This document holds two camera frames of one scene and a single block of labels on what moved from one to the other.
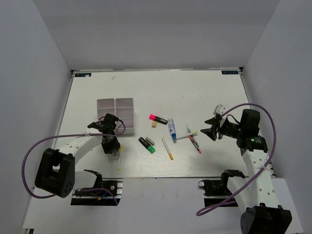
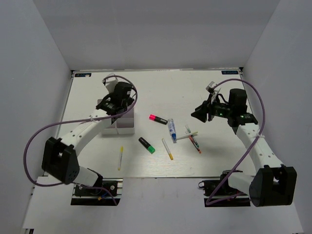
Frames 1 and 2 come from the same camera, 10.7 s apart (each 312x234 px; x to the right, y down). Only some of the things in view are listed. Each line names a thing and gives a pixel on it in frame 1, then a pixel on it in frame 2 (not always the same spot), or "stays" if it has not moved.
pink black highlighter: (155, 118) stays
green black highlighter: (150, 148) stays
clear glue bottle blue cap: (172, 130) stays
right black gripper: (211, 132) → (201, 111)
